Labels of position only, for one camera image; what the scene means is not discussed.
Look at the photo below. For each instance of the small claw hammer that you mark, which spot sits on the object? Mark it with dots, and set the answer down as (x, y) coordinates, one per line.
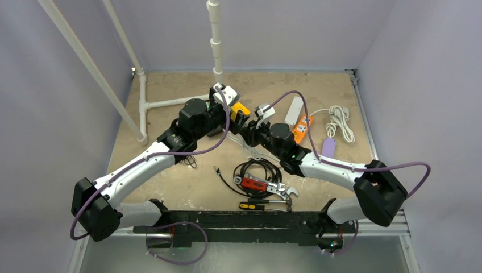
(288, 203)

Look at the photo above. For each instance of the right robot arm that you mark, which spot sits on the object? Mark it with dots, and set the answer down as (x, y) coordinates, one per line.
(378, 194)

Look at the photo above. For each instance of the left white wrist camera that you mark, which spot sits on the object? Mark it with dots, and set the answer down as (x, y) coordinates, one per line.
(220, 90)

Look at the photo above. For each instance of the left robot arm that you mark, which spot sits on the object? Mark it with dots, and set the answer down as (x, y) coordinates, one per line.
(96, 205)

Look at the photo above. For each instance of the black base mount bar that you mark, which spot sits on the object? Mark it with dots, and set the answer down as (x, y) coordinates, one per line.
(305, 228)

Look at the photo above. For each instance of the red adjustable wrench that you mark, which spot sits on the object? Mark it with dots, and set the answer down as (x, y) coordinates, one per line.
(256, 183)

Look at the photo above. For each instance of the white PVC pipe frame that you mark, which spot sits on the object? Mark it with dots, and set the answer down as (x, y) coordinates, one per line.
(75, 43)

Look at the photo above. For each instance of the orange power strip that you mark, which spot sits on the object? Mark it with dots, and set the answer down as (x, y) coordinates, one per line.
(301, 128)

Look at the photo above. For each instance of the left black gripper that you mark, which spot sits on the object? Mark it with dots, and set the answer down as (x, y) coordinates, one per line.
(235, 125)

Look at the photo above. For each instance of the white power strip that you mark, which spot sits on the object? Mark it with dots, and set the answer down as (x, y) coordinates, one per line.
(294, 111)

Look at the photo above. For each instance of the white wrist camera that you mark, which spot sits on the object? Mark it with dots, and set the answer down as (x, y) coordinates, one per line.
(264, 113)
(220, 90)

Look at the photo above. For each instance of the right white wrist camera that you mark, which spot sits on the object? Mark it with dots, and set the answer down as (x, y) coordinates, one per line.
(264, 113)

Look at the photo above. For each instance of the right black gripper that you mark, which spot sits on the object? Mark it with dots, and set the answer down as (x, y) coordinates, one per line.
(250, 129)

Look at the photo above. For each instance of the purple power strip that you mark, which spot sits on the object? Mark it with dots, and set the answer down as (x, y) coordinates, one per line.
(328, 148)

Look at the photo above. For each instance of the yellow black screwdriver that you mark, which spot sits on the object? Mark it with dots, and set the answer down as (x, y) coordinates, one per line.
(256, 207)

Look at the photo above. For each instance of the yellow cube socket adapter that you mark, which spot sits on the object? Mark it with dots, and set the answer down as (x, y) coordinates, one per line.
(238, 107)

